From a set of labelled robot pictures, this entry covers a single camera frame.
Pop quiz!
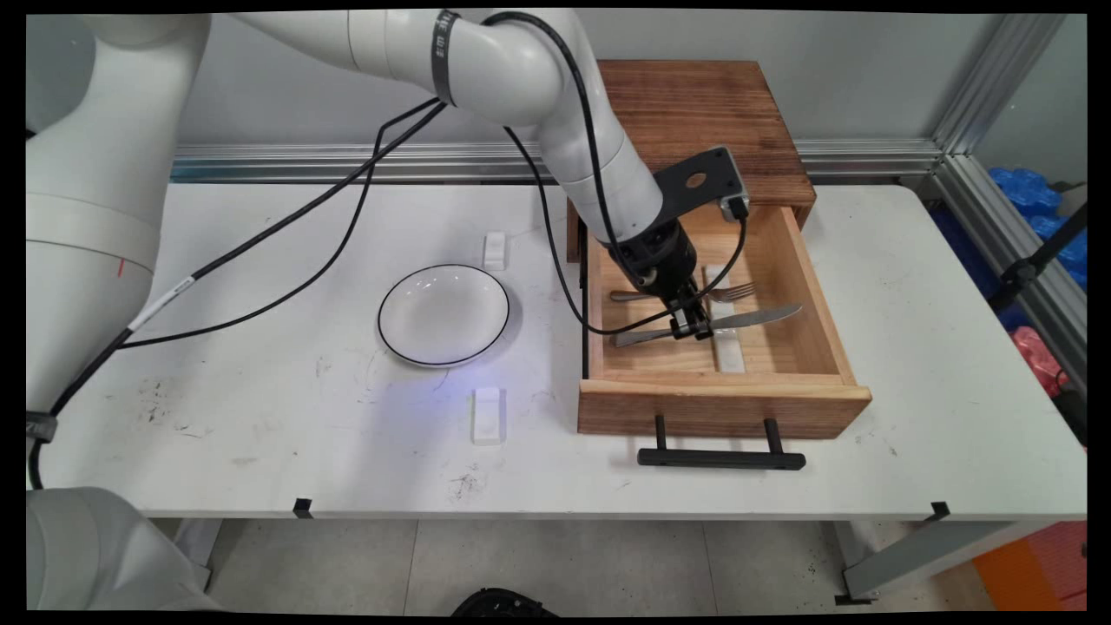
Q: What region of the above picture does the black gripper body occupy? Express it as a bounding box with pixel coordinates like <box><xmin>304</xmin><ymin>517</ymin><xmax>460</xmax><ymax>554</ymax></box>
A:
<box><xmin>608</xmin><ymin>219</ymin><xmax>709</xmax><ymax>315</ymax></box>

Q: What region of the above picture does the silver table knife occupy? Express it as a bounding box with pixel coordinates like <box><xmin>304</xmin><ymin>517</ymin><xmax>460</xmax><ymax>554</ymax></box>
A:
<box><xmin>610</xmin><ymin>303</ymin><xmax>804</xmax><ymax>349</ymax></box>

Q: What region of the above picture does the silver fork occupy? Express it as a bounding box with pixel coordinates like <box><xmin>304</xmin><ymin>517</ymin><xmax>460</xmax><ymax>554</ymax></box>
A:
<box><xmin>609</xmin><ymin>280</ymin><xmax>758</xmax><ymax>304</ymax></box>

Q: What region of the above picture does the long white cutlery rest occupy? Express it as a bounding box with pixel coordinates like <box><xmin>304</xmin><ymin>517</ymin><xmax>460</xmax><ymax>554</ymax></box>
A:
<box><xmin>704</xmin><ymin>264</ymin><xmax>747</xmax><ymax>374</ymax></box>

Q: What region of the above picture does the light wooden drawer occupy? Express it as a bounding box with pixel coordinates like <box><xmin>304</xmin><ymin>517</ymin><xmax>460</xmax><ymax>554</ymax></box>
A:
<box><xmin>577</xmin><ymin>203</ymin><xmax>872</xmax><ymax>439</ymax></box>

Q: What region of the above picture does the dark wooden cabinet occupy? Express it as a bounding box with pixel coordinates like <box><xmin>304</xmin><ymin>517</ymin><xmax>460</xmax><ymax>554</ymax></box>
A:
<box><xmin>567</xmin><ymin>59</ymin><xmax>817</xmax><ymax>263</ymax></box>

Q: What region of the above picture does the white plate with black rim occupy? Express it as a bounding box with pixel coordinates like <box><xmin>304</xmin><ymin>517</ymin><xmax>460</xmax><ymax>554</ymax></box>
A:
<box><xmin>378</xmin><ymin>264</ymin><xmax>511</xmax><ymax>367</ymax></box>

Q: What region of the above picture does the black object on floor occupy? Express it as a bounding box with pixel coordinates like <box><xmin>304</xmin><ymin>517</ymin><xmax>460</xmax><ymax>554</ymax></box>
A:
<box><xmin>451</xmin><ymin>588</ymin><xmax>556</xmax><ymax>619</ymax></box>

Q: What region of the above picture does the black tripod stand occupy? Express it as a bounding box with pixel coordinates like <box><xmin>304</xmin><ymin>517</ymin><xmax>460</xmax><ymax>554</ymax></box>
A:
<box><xmin>989</xmin><ymin>204</ymin><xmax>1088</xmax><ymax>313</ymax></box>

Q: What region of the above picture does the grey table leg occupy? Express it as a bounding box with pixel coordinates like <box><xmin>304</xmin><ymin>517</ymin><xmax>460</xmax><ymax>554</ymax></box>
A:
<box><xmin>838</xmin><ymin>521</ymin><xmax>1055</xmax><ymax>604</ymax></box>

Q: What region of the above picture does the red plastic bag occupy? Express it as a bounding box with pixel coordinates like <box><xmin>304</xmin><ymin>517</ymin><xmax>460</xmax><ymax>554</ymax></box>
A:
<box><xmin>1011</xmin><ymin>326</ymin><xmax>1070</xmax><ymax>398</ymax></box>

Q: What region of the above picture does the blue bubble wrap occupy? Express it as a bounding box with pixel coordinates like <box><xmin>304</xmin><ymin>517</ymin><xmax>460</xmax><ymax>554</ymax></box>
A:
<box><xmin>988</xmin><ymin>168</ymin><xmax>1088</xmax><ymax>292</ymax></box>

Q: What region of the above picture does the orange box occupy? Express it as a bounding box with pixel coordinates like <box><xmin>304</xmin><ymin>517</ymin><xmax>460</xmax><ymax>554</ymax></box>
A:
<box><xmin>972</xmin><ymin>521</ymin><xmax>1088</xmax><ymax>611</ymax></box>

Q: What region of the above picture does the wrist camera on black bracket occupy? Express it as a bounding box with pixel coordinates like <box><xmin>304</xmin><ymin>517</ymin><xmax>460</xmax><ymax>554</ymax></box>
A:
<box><xmin>653</xmin><ymin>146</ymin><xmax>751</xmax><ymax>222</ymax></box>

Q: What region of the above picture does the black drawer handle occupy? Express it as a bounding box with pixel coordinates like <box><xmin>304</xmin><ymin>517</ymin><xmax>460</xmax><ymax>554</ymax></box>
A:
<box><xmin>638</xmin><ymin>415</ymin><xmax>807</xmax><ymax>471</ymax></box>

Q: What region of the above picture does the side aluminium frame rail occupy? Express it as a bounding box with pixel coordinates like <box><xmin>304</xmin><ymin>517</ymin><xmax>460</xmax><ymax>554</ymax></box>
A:
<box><xmin>920</xmin><ymin>155</ymin><xmax>1088</xmax><ymax>396</ymax></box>

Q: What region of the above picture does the horizontal aluminium frame rail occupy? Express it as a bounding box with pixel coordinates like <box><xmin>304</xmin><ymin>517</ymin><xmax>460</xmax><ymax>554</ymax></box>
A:
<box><xmin>169</xmin><ymin>141</ymin><xmax>943</xmax><ymax>185</ymax></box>

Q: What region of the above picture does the upright aluminium frame post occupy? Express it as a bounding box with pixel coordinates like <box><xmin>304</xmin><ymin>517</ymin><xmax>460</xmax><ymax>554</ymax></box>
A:
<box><xmin>933</xmin><ymin>13</ymin><xmax>1068</xmax><ymax>157</ymax></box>

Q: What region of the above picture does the thin black cable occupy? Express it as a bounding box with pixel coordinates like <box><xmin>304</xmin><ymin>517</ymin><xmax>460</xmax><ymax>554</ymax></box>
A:
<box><xmin>117</xmin><ymin>104</ymin><xmax>444</xmax><ymax>350</ymax></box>

